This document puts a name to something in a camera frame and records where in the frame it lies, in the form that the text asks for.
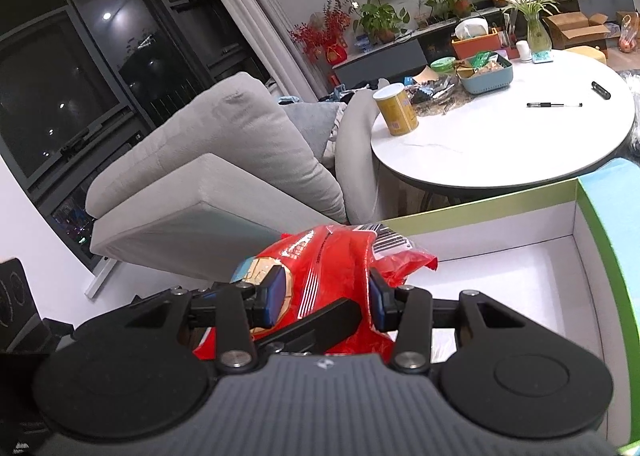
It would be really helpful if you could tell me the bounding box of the red pen holder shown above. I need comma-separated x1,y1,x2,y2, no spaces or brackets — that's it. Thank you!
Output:
500,10,519,59

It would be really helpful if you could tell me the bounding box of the yellow round stool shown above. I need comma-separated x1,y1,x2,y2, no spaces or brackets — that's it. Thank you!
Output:
565,46,608,66

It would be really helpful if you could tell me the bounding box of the pile of snack wrappers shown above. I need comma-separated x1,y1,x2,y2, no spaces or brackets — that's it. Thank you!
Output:
405,73,466,117

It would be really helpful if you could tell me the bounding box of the green-edged white box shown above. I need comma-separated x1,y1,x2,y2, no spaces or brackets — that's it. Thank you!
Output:
377,178,640,454

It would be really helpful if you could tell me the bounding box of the orange tissue box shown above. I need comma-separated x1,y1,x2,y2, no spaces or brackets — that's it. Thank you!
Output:
451,18,502,60

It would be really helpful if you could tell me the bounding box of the grey sofa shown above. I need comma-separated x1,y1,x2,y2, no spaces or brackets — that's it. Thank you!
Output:
85,72,348,281

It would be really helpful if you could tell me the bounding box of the white curtain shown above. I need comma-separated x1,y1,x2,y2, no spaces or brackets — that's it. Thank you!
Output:
180,0,326,101

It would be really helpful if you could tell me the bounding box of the clear bag of fruit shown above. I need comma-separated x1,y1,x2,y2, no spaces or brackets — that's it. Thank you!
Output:
619,13,640,54

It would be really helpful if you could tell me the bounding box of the dark window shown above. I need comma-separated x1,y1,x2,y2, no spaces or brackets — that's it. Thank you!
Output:
0,0,271,271

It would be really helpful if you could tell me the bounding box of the grey rounded chair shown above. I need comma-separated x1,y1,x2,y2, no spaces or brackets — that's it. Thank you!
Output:
334,80,388,224

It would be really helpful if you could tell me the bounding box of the glass vase with plant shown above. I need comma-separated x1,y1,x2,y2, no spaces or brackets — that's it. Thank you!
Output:
500,0,561,54

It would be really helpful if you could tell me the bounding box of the grey television cabinet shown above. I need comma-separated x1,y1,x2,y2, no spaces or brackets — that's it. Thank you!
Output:
332,0,636,86

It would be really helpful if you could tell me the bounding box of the blue basket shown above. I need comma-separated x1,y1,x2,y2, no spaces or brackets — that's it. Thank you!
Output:
457,52,514,95

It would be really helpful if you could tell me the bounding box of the dark object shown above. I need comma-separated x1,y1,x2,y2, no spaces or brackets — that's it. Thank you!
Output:
0,258,40,352

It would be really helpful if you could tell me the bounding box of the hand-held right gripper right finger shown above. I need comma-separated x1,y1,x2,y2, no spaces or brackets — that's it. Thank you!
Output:
369,268,543,372

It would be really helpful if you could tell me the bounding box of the yellow can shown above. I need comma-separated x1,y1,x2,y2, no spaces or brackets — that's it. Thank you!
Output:
373,83,419,137

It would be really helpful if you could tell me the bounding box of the open cardboard box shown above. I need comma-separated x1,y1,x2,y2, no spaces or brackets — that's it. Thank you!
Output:
542,12,612,50

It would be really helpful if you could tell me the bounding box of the blue-grey pillow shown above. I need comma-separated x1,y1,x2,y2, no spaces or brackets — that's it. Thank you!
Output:
287,102,346,167

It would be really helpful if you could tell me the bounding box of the red snack packet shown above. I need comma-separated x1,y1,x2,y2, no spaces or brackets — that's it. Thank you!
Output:
192,225,439,362

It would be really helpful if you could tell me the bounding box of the red berry plant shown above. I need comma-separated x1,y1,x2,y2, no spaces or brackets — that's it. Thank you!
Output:
289,0,353,67

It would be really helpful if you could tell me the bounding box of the white round table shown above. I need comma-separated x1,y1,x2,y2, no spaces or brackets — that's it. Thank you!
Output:
370,50,636,191

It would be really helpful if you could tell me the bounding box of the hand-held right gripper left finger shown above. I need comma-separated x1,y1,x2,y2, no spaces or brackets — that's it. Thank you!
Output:
102,270,362,372

